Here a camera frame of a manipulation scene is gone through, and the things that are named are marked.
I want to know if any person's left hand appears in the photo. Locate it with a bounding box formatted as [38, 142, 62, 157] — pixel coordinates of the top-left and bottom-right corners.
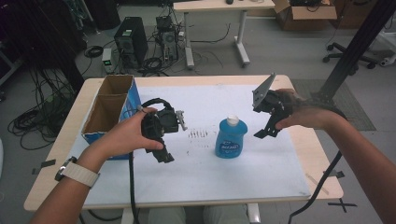
[78, 106, 165, 172]

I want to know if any white desk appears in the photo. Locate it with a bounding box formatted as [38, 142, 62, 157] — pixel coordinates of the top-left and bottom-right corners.
[172, 0, 276, 70]

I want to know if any white table sheet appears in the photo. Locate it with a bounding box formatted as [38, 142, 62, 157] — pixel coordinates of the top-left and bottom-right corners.
[66, 83, 313, 208]

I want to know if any coiled black cable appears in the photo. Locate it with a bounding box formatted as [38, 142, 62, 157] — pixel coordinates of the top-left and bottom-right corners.
[83, 45, 105, 59]

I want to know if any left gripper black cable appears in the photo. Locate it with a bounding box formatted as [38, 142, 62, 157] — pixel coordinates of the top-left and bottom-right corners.
[128, 97, 175, 224]

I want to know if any open computer case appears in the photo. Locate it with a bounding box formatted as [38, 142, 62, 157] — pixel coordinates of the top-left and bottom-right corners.
[154, 15, 180, 63]

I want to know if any black tape strip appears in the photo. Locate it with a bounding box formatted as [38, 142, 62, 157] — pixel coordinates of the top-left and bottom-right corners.
[31, 159, 57, 175]

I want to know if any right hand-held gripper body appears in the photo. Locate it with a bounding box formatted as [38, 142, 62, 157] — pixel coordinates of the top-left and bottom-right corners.
[251, 72, 293, 121]

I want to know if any blue cardboard box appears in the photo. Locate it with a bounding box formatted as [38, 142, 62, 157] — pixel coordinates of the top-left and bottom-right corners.
[80, 74, 143, 161]

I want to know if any small white power unit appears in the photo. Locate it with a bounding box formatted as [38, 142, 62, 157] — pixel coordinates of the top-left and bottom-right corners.
[101, 48, 114, 75]

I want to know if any black metal stand post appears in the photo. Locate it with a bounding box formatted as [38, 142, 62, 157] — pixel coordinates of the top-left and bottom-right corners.
[310, 0, 396, 102]

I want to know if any brown cardboard box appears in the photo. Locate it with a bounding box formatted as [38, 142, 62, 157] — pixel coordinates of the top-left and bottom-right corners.
[273, 0, 339, 32]

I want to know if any dark curtain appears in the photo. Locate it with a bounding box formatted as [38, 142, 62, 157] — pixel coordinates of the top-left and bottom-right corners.
[0, 0, 89, 94]

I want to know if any black computer tower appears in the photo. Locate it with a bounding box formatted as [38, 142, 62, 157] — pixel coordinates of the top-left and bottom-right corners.
[113, 16, 149, 69]

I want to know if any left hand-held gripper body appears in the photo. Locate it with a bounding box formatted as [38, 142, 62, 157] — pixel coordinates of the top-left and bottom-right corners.
[140, 106, 189, 147]

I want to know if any short black tape piece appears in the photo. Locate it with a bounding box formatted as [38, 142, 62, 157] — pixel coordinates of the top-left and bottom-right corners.
[322, 169, 346, 179]

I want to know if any black office chair base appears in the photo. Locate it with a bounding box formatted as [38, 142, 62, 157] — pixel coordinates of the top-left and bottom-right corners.
[321, 41, 378, 71]

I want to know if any grey floor mat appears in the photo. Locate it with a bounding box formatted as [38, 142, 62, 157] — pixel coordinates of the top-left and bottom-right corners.
[290, 78, 377, 132]

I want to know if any blue dish soap bottle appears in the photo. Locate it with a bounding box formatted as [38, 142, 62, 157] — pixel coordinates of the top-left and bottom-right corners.
[214, 114, 249, 160]

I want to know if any person's right hand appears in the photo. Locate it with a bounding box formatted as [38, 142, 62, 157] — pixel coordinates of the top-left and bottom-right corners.
[275, 88, 340, 132]

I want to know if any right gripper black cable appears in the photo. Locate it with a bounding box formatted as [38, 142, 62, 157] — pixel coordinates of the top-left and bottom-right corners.
[287, 99, 348, 224]

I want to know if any beige strap wristwatch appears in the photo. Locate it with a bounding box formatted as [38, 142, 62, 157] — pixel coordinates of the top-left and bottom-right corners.
[54, 156, 101, 189]

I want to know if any tangle of black floor cables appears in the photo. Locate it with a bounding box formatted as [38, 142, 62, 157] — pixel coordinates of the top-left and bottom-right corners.
[7, 66, 79, 151]

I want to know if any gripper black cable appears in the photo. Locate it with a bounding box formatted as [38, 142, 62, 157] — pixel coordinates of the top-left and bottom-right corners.
[128, 97, 175, 224]
[287, 99, 348, 224]

